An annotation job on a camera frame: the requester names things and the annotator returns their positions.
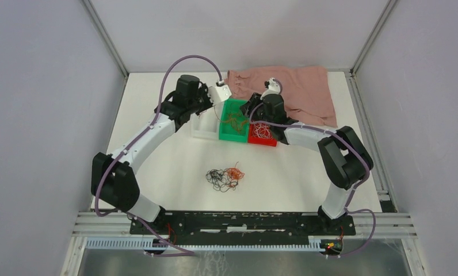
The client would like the white cable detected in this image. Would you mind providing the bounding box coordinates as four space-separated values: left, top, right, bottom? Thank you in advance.
251 122 276 141

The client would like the orange cable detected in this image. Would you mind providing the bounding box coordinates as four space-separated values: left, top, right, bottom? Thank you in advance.
213 105 249 131
223 110 250 135

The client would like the cable bundle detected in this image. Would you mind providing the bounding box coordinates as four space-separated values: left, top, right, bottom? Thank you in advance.
205 162 246 193

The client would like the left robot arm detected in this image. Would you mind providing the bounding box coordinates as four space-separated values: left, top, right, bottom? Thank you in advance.
91 75 223 234

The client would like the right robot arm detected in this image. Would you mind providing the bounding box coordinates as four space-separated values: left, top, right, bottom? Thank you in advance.
240 93 374 235

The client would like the red plastic bin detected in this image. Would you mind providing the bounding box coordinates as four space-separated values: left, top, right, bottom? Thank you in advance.
247 123 277 147

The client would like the clear plastic bin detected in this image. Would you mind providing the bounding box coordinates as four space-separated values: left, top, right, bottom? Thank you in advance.
190 108 219 140

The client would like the green plastic bin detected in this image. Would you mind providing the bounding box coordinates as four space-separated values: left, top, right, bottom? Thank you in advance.
218 98 249 143

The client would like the pink cloth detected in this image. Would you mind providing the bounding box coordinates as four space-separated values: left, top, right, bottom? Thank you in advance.
224 66 337 128

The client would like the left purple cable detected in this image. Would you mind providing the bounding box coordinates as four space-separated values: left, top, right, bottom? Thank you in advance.
94 55 224 258

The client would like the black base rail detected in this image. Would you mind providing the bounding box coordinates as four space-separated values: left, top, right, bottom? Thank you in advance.
129 209 356 246

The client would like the white slotted cable duct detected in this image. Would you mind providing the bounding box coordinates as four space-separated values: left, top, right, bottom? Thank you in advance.
85 237 325 252

